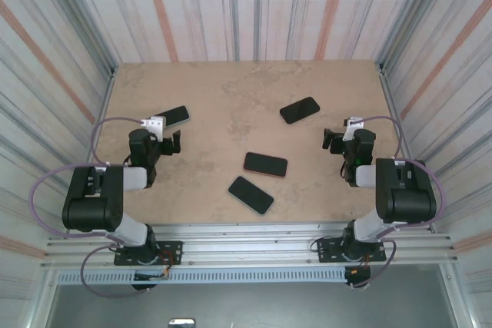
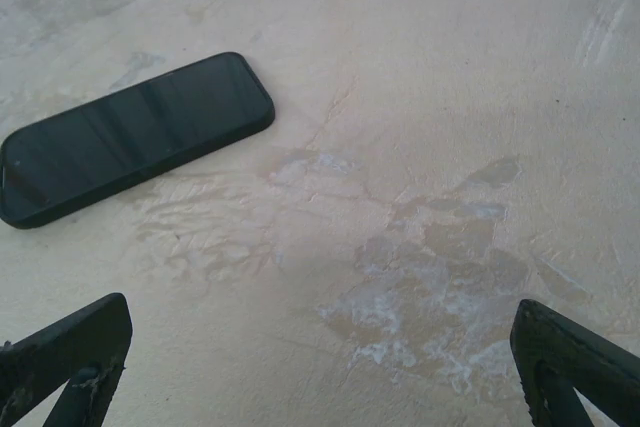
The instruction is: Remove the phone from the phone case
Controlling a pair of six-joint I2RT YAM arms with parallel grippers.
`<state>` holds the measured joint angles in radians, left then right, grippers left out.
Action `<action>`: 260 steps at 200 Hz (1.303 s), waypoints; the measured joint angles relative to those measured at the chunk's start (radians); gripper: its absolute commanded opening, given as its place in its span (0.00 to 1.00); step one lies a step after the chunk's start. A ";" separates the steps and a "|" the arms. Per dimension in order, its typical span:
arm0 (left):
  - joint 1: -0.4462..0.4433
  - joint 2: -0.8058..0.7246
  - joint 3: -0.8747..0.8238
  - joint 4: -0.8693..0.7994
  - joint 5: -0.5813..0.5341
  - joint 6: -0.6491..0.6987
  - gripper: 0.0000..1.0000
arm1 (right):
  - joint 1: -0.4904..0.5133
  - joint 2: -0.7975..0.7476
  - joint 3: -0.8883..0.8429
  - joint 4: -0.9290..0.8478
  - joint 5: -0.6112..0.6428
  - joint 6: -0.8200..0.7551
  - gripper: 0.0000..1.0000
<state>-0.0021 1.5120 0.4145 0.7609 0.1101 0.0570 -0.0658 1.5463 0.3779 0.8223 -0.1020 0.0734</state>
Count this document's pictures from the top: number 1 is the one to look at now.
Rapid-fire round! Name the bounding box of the light blue phone case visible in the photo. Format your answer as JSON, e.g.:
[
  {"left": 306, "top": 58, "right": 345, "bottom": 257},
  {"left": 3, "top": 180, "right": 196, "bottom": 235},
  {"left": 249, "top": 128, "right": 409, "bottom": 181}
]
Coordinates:
[{"left": 152, "top": 104, "right": 192, "bottom": 127}]

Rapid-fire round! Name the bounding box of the pink phone case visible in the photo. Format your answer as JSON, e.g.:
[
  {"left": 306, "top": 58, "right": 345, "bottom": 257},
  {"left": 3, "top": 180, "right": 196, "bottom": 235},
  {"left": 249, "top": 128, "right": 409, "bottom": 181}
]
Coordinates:
[{"left": 242, "top": 151, "right": 289, "bottom": 179}]

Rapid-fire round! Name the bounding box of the black phone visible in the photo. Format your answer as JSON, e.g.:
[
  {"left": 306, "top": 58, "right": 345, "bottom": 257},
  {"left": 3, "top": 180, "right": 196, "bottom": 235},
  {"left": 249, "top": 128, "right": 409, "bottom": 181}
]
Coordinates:
[{"left": 227, "top": 175, "right": 275, "bottom": 217}]

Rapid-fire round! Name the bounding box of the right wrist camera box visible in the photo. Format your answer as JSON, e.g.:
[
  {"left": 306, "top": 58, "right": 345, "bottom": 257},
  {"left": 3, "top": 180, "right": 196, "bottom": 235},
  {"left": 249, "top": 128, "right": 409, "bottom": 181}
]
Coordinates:
[{"left": 341, "top": 115, "right": 364, "bottom": 141}]

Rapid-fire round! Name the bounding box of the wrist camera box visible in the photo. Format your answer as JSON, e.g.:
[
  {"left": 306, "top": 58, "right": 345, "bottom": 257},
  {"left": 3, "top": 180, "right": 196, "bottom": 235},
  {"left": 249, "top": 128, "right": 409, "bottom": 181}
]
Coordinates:
[
  {"left": 341, "top": 115, "right": 364, "bottom": 141},
  {"left": 140, "top": 115, "right": 168, "bottom": 141}
]

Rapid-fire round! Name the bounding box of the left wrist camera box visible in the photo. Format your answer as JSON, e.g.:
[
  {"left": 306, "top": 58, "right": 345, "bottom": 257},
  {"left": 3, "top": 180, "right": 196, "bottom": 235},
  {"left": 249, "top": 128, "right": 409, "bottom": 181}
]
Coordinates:
[{"left": 140, "top": 115, "right": 168, "bottom": 141}]

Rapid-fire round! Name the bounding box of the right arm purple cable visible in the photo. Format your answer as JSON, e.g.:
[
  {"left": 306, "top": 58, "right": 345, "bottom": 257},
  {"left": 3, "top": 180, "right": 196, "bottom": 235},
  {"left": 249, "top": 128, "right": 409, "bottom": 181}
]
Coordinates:
[{"left": 351, "top": 114, "right": 447, "bottom": 290}]

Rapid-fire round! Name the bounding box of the aluminium side rail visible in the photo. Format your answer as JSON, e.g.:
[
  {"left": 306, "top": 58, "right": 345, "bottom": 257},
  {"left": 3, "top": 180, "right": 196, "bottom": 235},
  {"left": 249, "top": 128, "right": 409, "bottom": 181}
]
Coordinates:
[
  {"left": 65, "top": 65, "right": 118, "bottom": 239},
  {"left": 375, "top": 59, "right": 437, "bottom": 235}
]

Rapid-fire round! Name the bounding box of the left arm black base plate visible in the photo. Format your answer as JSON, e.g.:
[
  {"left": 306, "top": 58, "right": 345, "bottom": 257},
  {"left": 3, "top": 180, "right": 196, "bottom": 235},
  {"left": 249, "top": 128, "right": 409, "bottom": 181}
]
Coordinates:
[{"left": 114, "top": 240, "right": 184, "bottom": 267}]

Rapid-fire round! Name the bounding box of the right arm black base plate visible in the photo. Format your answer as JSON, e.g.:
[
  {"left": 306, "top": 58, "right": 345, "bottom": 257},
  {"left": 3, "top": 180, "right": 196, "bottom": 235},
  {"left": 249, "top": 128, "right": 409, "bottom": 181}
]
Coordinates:
[{"left": 315, "top": 238, "right": 387, "bottom": 263}]

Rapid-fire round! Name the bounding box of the aluminium rail frame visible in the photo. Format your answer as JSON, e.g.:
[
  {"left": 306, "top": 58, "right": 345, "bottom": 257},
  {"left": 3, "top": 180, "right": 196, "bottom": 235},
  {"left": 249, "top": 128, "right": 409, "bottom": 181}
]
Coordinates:
[{"left": 39, "top": 221, "right": 460, "bottom": 270}]

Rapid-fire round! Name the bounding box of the grey perforated cable tray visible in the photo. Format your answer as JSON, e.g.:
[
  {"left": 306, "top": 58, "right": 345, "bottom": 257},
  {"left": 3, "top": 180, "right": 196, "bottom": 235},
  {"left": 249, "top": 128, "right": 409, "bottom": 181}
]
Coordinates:
[{"left": 55, "top": 269, "right": 347, "bottom": 286}]

